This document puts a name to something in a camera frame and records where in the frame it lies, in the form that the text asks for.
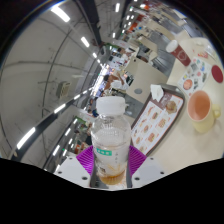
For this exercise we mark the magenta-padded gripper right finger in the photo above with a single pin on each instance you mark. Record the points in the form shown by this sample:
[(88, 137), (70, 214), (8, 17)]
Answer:
[(148, 170)]

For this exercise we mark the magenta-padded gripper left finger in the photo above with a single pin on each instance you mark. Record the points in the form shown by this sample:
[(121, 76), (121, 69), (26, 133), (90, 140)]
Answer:
[(70, 170)]

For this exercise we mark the printed paper flyer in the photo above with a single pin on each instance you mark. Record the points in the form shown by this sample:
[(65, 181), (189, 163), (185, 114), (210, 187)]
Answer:
[(195, 75)]

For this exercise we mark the dark food tray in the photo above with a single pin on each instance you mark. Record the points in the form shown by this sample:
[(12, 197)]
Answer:
[(176, 90)]

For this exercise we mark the red paper cup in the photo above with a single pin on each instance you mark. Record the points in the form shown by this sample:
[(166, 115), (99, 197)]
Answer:
[(180, 54)]

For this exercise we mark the yellow mug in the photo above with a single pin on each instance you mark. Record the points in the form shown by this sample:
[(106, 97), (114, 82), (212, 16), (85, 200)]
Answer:
[(201, 116)]

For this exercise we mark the flat round red coaster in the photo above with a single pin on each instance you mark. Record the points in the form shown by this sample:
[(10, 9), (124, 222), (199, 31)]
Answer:
[(217, 74)]

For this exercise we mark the ceiling lights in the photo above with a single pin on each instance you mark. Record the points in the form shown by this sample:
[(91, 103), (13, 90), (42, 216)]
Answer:
[(60, 13)]

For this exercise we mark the beige chairs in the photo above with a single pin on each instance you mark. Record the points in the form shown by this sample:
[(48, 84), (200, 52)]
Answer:
[(146, 71)]

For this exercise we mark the printed paper tray liner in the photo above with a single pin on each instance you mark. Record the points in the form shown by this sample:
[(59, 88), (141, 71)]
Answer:
[(150, 130)]

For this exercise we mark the red sauce packet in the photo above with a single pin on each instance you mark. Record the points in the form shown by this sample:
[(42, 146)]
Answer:
[(203, 55)]

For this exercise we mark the clear plastic bottle white cap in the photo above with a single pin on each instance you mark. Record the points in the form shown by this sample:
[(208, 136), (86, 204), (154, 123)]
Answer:
[(110, 136)]

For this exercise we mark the ceiling air conditioner unit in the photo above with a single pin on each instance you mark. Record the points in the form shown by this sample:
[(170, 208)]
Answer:
[(63, 89)]

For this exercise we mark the white paper napkin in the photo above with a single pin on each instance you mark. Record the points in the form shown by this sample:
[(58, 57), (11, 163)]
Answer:
[(156, 92)]

